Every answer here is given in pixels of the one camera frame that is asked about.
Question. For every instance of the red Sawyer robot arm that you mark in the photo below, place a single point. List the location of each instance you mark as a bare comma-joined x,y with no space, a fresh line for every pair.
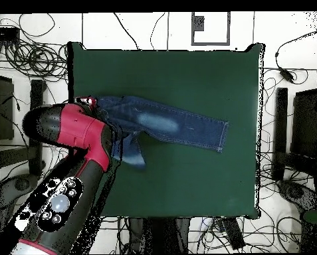
78,132

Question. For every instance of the black square case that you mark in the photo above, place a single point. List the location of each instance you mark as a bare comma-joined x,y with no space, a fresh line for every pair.
4,111
305,124

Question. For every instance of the black flat box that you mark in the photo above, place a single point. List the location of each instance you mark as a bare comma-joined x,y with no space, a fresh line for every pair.
4,34

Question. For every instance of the black power strip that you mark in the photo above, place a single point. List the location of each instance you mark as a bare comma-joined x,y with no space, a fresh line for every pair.
234,233

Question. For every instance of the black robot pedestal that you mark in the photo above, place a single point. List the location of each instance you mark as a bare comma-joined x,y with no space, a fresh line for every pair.
160,236

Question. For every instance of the black stand leg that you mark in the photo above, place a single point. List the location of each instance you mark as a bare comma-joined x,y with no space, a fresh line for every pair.
281,119
36,93

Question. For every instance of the grey chair base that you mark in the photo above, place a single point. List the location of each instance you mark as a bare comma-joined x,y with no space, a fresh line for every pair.
1,196
296,192

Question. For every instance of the black power adapter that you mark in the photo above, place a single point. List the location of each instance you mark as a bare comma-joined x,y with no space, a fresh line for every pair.
287,75

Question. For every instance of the dark green table cloth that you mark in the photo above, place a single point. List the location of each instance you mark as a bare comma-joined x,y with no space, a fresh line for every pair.
187,79

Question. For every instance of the blue denim jeans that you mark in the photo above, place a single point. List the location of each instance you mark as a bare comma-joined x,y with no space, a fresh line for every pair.
168,124

